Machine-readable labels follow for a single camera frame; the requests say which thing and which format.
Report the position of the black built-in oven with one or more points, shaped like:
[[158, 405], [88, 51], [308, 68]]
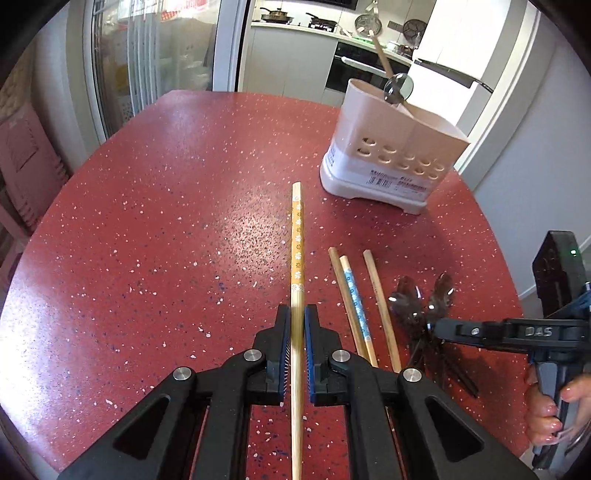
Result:
[[355, 69]]

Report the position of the metal cooking pot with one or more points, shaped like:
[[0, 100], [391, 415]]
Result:
[[276, 15]]

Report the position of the person's right hand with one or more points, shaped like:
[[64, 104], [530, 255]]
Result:
[[540, 420]]

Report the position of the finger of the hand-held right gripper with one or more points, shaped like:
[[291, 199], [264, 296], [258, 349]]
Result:
[[480, 331]]

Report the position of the black wok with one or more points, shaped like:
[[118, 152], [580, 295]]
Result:
[[319, 21]]

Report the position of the pink plastic stool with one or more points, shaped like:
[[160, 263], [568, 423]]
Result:
[[27, 170]]

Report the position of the glass sliding door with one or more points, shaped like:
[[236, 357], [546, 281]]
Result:
[[152, 60]]

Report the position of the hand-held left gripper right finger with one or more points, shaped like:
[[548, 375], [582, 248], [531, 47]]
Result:
[[310, 341]]

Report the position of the pink and white utensil holder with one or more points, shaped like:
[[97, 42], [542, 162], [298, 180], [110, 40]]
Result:
[[392, 152]]

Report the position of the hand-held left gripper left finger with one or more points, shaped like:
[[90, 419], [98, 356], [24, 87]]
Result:
[[283, 341]]

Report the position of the round metal strainer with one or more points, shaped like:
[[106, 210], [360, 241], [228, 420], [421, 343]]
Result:
[[368, 24]]

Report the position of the orange patterned bamboo chopstick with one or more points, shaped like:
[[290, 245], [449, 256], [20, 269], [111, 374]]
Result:
[[298, 240]]

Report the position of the blue patterned bamboo chopstick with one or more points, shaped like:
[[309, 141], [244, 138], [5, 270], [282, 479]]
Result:
[[358, 300]]

